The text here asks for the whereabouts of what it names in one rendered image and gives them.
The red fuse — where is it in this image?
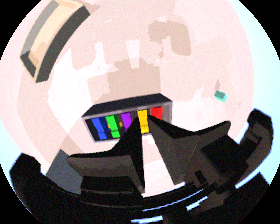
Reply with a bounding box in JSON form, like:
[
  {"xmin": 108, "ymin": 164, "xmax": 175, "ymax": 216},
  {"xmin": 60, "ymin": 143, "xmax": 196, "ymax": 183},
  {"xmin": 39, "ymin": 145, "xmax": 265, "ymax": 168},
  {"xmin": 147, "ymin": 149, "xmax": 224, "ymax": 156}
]
[{"xmin": 151, "ymin": 107, "xmax": 161, "ymax": 120}]

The yellow fuse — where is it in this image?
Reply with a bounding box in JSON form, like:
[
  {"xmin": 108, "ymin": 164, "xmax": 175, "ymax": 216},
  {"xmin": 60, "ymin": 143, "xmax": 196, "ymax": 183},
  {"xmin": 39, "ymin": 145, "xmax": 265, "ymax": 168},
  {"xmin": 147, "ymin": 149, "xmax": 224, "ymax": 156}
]
[{"xmin": 137, "ymin": 109, "xmax": 149, "ymax": 132}]

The beige square tray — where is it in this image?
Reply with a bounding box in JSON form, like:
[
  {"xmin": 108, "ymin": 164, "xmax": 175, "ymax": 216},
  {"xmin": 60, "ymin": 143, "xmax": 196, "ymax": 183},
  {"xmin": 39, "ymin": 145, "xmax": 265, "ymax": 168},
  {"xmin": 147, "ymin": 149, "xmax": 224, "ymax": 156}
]
[{"xmin": 18, "ymin": 0, "xmax": 91, "ymax": 84}]

